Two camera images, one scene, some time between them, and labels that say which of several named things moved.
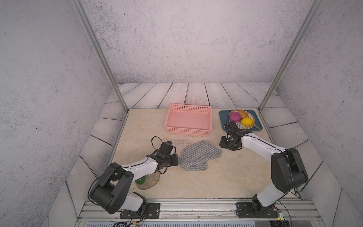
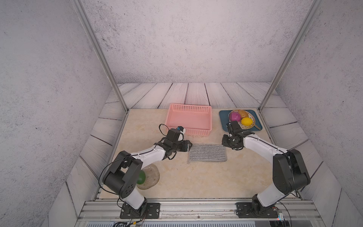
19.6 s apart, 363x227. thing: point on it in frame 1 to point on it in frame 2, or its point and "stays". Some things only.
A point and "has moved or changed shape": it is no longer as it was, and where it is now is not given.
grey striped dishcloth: (195, 155) has moved or changed shape
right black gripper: (221, 143) stays
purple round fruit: (235, 117) stays
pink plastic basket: (189, 119) stays
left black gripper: (175, 160) to (185, 147)
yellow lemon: (246, 121) stays
